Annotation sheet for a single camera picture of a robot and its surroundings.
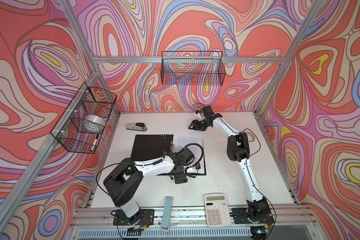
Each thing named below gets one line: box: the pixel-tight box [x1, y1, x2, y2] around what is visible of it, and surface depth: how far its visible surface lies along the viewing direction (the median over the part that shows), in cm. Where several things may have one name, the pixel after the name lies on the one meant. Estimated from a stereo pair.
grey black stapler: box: [126, 122, 148, 132], surface depth 110 cm
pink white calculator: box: [204, 193, 232, 227], surface depth 75 cm
